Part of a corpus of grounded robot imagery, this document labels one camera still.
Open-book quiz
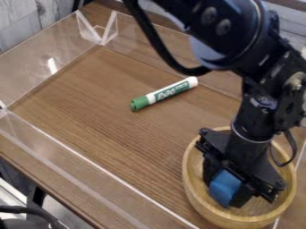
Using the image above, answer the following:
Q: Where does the green Expo marker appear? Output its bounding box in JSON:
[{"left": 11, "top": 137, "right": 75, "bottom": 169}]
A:
[{"left": 131, "top": 76, "right": 198, "bottom": 111}]

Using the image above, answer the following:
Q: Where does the black table leg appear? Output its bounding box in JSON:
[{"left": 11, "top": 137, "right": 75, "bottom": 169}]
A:
[{"left": 32, "top": 186, "right": 47, "bottom": 207}]

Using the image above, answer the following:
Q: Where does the brown wooden bowl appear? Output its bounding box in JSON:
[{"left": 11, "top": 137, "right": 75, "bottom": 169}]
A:
[{"left": 182, "top": 127, "right": 297, "bottom": 229}]

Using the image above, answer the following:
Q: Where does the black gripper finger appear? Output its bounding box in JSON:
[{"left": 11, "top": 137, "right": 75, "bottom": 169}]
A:
[
  {"left": 202, "top": 157, "right": 230, "bottom": 185},
  {"left": 230, "top": 182, "right": 261, "bottom": 208}
]

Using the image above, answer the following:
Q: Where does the clear acrylic corner bracket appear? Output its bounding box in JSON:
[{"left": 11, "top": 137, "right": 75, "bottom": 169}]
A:
[{"left": 75, "top": 11, "right": 119, "bottom": 47}]

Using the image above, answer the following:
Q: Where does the blue rectangular block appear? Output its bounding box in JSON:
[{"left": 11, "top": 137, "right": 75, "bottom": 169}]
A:
[{"left": 210, "top": 170, "right": 242, "bottom": 208}]

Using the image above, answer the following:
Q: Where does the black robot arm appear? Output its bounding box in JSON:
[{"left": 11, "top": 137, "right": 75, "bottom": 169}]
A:
[{"left": 122, "top": 0, "right": 306, "bottom": 208}]

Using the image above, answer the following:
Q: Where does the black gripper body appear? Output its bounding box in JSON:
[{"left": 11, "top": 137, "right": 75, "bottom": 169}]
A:
[{"left": 195, "top": 128, "right": 288, "bottom": 202}]

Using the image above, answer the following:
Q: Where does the black cable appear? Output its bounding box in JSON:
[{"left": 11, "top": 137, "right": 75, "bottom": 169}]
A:
[{"left": 0, "top": 205, "right": 62, "bottom": 229}]

